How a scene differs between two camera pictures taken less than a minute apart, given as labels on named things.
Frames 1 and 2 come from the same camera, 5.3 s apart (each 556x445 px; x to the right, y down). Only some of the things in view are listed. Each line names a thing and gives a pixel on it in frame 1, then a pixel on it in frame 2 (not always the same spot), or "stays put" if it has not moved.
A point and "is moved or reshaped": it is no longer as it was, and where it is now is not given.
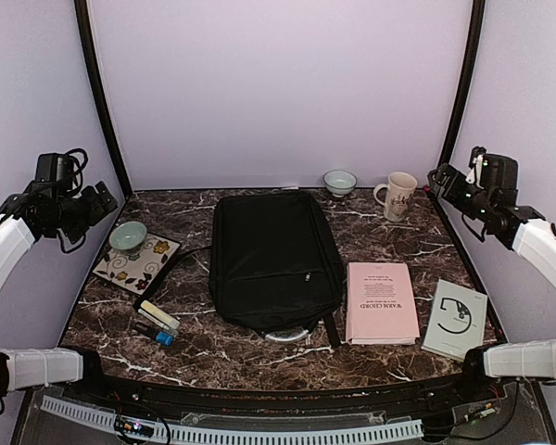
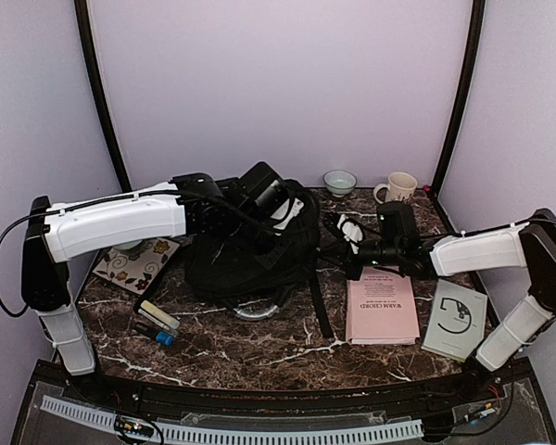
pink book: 380,304 stays put
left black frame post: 88,42 stays put
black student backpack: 274,263 is moved or reshaped
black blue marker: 154,333 stays put
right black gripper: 447,171 -> 340,254
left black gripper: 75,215 -> 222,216
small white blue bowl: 339,182 stays put
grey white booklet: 456,321 stays put
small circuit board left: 133,426 stays put
